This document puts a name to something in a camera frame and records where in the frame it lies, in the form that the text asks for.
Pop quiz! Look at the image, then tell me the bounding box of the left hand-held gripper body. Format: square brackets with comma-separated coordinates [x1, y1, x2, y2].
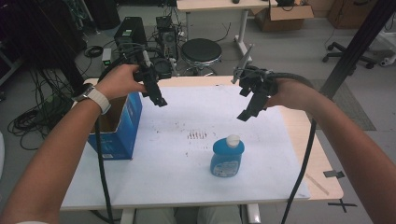
[116, 41, 174, 83]

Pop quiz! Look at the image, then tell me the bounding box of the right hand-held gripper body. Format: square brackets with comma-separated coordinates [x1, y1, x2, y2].
[231, 43, 279, 98]

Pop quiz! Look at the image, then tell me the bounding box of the blue cardboard box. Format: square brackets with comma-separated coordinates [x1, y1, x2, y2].
[87, 91, 144, 161]

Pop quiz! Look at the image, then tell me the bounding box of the blue bottle with white cap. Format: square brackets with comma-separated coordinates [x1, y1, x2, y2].
[209, 133, 246, 178]

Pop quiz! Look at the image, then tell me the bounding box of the person's left hand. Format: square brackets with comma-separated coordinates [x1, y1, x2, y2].
[97, 63, 148, 102]

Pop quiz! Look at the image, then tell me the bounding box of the person's right hand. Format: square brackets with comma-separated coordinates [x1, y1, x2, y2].
[264, 77, 316, 112]

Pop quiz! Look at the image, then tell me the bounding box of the small white device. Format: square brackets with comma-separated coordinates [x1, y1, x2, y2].
[101, 48, 113, 68]

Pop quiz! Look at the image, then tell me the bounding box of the black computer tower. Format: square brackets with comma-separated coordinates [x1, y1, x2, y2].
[113, 16, 148, 49]

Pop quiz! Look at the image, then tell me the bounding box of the black round stool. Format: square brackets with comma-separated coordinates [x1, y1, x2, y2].
[180, 37, 223, 77]

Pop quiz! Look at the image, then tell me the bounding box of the open brown cardboard box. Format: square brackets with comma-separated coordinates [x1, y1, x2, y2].
[253, 4, 315, 33]

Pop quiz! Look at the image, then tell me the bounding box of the white-legged wooden table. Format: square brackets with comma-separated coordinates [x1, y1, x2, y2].
[176, 0, 278, 58]

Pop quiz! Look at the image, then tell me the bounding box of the grey floor mat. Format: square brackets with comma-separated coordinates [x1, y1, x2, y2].
[307, 78, 378, 132]

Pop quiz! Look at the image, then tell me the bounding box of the black office chair base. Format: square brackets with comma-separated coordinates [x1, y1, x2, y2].
[321, 40, 378, 70]

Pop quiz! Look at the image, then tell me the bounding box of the black tape strip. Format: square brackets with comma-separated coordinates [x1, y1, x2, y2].
[322, 169, 347, 179]

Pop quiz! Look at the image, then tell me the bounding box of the black metal stand pole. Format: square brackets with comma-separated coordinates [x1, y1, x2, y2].
[319, 0, 396, 100]

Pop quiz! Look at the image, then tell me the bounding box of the closed brown cardboard box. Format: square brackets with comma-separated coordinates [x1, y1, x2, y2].
[326, 0, 379, 30]

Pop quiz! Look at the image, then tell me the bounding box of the black tape cross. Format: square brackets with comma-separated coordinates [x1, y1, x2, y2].
[327, 198, 359, 215]

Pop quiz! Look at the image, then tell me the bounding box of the open-frame computer case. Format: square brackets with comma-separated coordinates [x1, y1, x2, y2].
[154, 15, 180, 61]

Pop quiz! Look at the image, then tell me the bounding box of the white strap wristwatch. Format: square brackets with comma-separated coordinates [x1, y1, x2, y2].
[72, 82, 112, 116]

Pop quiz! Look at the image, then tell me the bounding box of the coiled black cable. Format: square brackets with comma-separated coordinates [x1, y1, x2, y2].
[83, 45, 105, 59]

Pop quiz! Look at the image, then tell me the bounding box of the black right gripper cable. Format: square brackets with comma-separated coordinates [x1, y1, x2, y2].
[266, 71, 318, 224]

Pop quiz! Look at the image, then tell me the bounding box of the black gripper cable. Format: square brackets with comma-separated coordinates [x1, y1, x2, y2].
[94, 46, 148, 224]
[266, 71, 318, 224]

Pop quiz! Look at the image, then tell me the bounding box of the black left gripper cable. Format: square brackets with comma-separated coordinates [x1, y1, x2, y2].
[94, 46, 148, 224]

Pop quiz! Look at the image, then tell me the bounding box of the bundle of black floor cables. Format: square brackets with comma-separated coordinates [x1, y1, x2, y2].
[7, 67, 78, 151]

